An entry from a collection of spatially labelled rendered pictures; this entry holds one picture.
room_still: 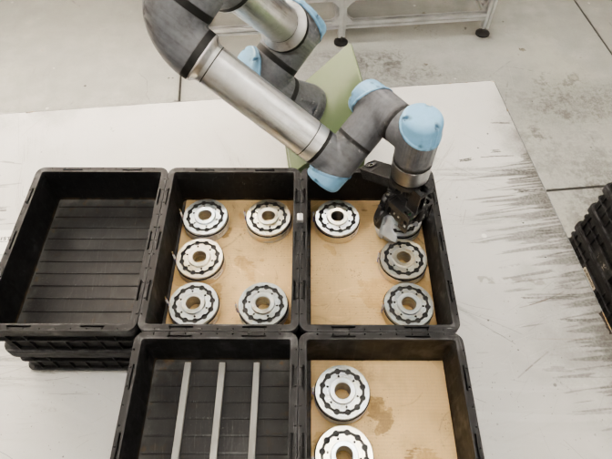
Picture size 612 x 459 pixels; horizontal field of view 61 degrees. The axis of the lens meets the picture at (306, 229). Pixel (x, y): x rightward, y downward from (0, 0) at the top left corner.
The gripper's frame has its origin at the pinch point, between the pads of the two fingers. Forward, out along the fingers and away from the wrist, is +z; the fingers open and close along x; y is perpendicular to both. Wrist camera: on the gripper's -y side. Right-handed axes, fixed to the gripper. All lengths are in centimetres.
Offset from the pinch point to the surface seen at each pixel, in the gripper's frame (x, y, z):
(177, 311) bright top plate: -48.8, -10.4, -1.1
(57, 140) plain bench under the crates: -48, -90, 15
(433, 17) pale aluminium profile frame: 158, -119, 71
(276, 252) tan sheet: -23.6, -11.1, 2.0
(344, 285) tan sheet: -16.9, 4.8, 2.0
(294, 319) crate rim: -32.8, 8.2, -7.9
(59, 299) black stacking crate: -67, -30, 2
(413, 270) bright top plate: -4.4, 12.2, -1.2
